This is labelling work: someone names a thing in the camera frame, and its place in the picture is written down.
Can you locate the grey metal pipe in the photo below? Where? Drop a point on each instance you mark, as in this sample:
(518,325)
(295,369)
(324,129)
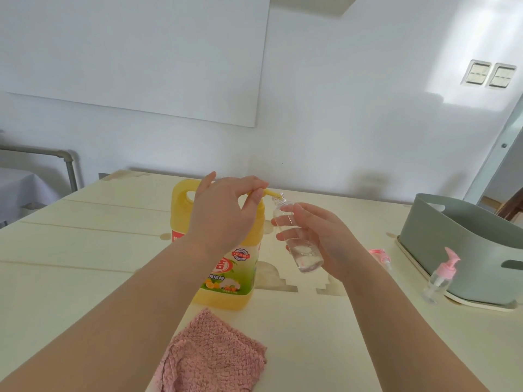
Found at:
(61,154)

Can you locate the white tablecloth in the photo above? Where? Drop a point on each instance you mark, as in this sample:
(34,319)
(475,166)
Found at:
(24,191)

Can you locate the white wall switch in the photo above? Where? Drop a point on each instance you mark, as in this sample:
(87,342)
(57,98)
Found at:
(477,72)
(501,75)

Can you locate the white wall board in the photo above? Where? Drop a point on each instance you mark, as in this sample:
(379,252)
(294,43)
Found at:
(135,53)

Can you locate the person's left forearm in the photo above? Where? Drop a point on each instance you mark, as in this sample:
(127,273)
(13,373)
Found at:
(110,326)

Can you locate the person's right hand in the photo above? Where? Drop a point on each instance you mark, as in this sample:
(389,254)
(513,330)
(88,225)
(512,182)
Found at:
(331,244)

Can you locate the person's right forearm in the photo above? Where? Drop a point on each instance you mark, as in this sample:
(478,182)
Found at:
(404,338)

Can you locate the yellow detergent jug with pump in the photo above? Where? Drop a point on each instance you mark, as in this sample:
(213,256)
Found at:
(182,208)

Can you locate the dark wooden chair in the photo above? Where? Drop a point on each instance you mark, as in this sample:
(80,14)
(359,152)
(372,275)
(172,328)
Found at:
(512,208)

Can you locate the pink pump dispenser head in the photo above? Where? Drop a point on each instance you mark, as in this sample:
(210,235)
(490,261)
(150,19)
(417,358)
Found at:
(445,269)
(380,257)

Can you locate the pink textured cloth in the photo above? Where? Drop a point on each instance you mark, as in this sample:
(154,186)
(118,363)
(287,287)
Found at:
(212,355)

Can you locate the white door frame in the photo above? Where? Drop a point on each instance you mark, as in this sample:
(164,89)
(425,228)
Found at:
(494,155)

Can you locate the grey-green plastic basket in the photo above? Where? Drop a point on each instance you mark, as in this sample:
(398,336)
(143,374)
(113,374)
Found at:
(457,244)

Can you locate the person's left hand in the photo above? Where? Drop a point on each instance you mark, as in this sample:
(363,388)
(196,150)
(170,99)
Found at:
(220,216)

